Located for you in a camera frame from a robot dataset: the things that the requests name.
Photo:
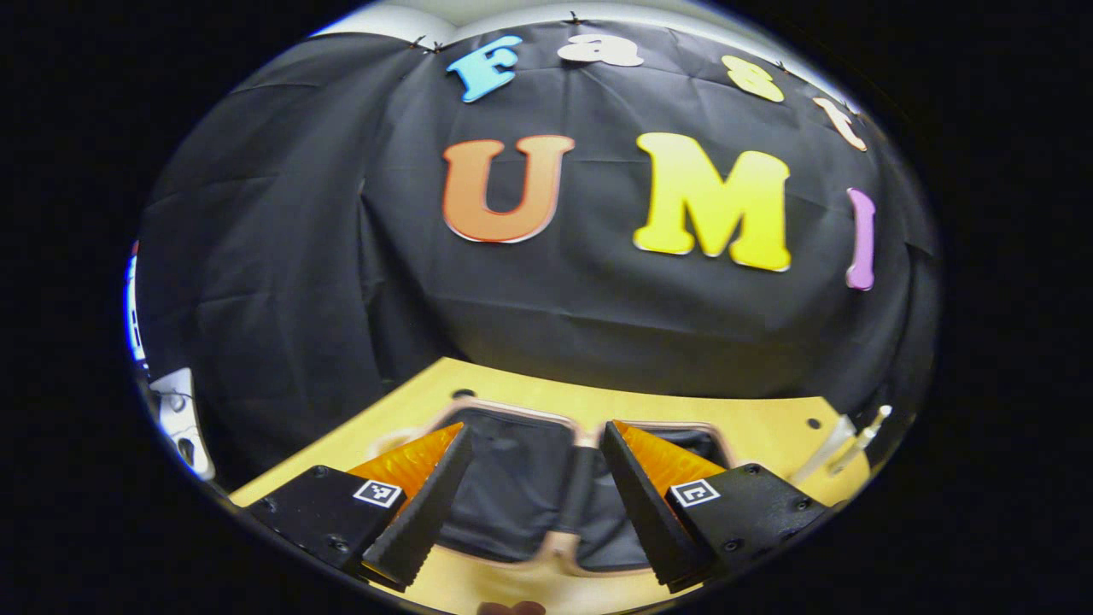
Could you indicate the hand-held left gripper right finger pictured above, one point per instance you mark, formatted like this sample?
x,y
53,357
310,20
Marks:
x,y
642,512

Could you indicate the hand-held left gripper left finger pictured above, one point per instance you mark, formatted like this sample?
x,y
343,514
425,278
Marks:
x,y
429,512

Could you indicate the white plastic device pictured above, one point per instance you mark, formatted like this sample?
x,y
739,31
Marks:
x,y
179,418

